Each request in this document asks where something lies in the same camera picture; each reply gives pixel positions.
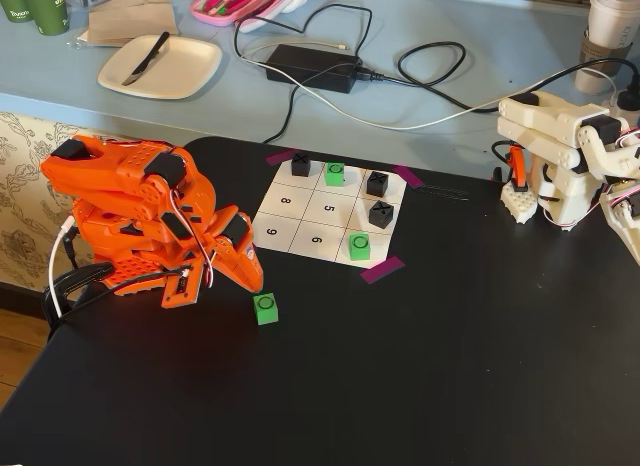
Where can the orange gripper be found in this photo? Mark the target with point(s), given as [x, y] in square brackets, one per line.
[239, 264]

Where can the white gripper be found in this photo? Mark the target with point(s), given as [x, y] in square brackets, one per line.
[621, 217]

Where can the green cube circle mark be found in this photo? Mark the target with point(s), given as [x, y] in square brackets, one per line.
[265, 309]
[359, 247]
[334, 174]

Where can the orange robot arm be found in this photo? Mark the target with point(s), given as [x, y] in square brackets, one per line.
[125, 181]

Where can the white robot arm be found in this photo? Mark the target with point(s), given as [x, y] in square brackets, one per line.
[555, 136]

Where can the white numbered grid sheet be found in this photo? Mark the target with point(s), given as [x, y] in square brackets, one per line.
[300, 206]

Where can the black cube cross mark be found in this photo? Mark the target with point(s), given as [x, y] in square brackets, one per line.
[300, 166]
[381, 215]
[377, 183]

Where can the white studded base block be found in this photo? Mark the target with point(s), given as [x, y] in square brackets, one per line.
[520, 204]

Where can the purple tape piece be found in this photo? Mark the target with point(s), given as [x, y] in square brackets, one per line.
[382, 270]
[280, 157]
[409, 176]

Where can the orange table clamp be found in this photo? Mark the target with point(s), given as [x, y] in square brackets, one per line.
[516, 168]

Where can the black table clamp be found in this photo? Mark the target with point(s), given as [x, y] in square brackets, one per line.
[75, 283]

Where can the white coffee cup brown sleeve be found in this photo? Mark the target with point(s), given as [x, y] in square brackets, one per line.
[607, 36]

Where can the white square plate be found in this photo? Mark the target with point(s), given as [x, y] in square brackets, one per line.
[185, 66]

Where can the black power adapter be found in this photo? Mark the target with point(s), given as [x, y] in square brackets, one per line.
[312, 67]

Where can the floral patterned cream panel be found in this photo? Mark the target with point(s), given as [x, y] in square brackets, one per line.
[25, 196]

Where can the black plastic knife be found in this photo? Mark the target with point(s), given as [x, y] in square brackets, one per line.
[147, 58]

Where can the white case lid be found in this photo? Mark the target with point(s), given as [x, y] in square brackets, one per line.
[280, 11]

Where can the pink utensil case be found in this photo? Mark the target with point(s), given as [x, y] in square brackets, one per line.
[235, 1]

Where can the brown paper napkin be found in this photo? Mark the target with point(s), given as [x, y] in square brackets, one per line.
[130, 21]

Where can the green paper cup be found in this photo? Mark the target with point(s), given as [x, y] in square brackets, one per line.
[52, 11]
[15, 3]

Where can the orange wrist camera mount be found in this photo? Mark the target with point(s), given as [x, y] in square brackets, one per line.
[177, 291]

